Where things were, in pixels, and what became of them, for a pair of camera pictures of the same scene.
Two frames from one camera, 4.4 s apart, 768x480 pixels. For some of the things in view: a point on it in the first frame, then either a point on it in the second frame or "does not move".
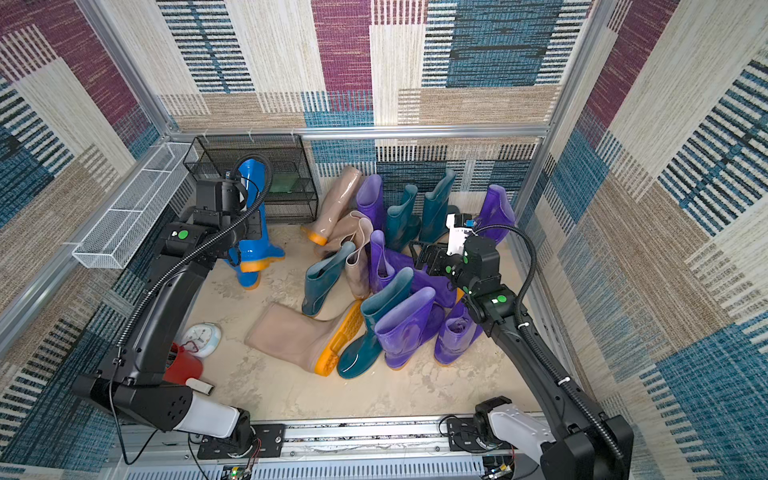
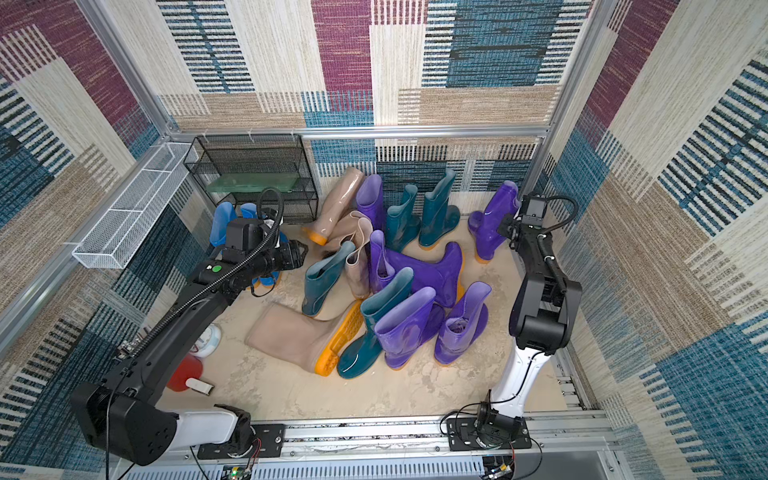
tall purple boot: x=384 y=264 does not move
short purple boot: x=458 y=333 does not move
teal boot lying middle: x=322 y=275 does not move
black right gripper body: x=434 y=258 -> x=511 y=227
